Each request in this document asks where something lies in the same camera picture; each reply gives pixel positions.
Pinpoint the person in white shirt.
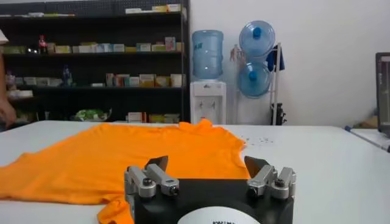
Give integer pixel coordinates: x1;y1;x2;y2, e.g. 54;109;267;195
0;29;18;132

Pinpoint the person's right hand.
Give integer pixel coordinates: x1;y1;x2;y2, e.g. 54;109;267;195
0;99;18;128

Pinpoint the white water dispenser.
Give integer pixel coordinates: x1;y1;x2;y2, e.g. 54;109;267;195
190;80;227;125

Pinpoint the blue drink bottle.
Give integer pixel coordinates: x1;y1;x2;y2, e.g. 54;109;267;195
62;64;73;88

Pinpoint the black tripod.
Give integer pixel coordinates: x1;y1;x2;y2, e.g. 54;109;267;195
270;103;287;126

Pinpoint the bowl of green snack bags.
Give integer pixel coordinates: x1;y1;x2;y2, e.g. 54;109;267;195
70;108;113;122

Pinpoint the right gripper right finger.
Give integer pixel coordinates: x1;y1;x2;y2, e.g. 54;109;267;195
244;155;297;200

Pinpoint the grey laptop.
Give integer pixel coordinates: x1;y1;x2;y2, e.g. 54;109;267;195
375;52;390;136

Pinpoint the dark blue hanging cloth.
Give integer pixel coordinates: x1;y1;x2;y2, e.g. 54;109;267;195
266;45;286;72

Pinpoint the black shelf unit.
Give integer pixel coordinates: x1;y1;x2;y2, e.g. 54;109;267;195
0;0;191;124

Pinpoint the blue labelled water jug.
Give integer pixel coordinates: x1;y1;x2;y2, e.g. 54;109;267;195
191;29;224;80

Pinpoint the white side table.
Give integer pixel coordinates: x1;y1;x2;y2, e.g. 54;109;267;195
344;125;390;153

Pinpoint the cola bottle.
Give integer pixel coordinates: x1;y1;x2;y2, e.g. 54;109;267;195
38;35;48;55

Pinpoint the orange t-shirt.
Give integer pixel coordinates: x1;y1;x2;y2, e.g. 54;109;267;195
0;119;251;224

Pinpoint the white jug rack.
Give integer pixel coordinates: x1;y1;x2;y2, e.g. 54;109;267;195
234;42;283;125

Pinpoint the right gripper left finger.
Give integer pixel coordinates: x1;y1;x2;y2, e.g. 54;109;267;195
124;155;180;200

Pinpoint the pink and blue box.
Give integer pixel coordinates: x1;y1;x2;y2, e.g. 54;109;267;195
165;37;177;52

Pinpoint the red and white medicine box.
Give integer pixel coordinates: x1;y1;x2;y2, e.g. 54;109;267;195
126;111;147;123

